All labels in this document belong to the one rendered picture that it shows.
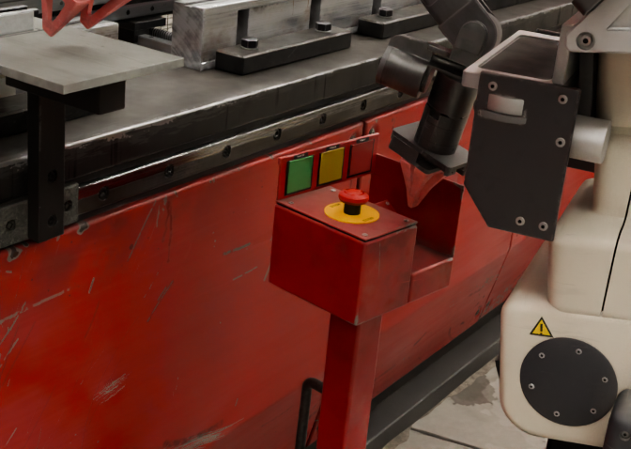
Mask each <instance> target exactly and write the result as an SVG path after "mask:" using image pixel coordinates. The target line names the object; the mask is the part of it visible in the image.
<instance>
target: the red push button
mask: <svg viewBox="0 0 631 449"><path fill-rule="evenodd" d="M338 197H339V200H340V201H341V202H343V203H345V204H344V213H345V214H347V215H354V216H355V215H359V214H361V206H362V205H364V204H366V203H367V202H368V200H369V195H368V194H367V193H366V192H364V191H362V190H359V189H354V188H349V189H344V190H342V191H340V193H339V194H338Z"/></svg>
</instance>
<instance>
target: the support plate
mask: <svg viewBox="0 0 631 449"><path fill-rule="evenodd" d="M35 28H38V29H43V28H42V19H40V18H37V17H34V30H33V31H37V29H35ZM181 67H184V58H183V57H179V56H175V55H172V54H166V53H163V52H159V51H156V50H152V49H148V48H146V47H142V46H138V45H135V44H131V43H128V42H125V41H121V40H118V39H111V38H108V37H105V36H102V35H98V34H94V33H91V32H87V31H84V30H81V29H77V28H73V27H70V26H66V27H63V28H62V29H61V30H60V31H58V32H57V33H56V34H55V35H54V36H53V37H50V36H49V35H48V34H47V33H46V32H45V31H44V30H43V31H38V32H32V33H26V34H21V35H16V36H10V37H4V38H0V74H1V75H4V76H7V77H9V78H12V79H16V80H19V81H22V82H25V83H28V84H30V85H36V86H39V87H42V88H45V89H48V90H51V91H53V92H56V93H60V94H63V95H65V94H69V93H72V92H77V91H81V90H85V89H88V88H93V87H97V86H101V85H108V84H112V83H116V82H121V81H125V80H129V79H132V78H137V77H141V76H145V75H149V74H153V73H157V72H161V71H166V70H172V69H176V68H181Z"/></svg>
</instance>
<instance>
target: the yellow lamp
mask: <svg viewBox="0 0 631 449"><path fill-rule="evenodd" d="M343 158H344V147H341V148H338V149H335V150H331V151H327V152H323V153H321V162H320V171H319V181H318V184H322V183H326V182H329V181H333V180H336V179H339V178H341V176H342V166H343Z"/></svg>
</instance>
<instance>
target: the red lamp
mask: <svg viewBox="0 0 631 449"><path fill-rule="evenodd" d="M373 143H374V140H371V141H367V142H363V143H359V144H356V145H352V149H351V158H350V166H349V176H352V175H355V174H359V173H361V172H365V171H368V170H370V167H371V160H372V151H373Z"/></svg>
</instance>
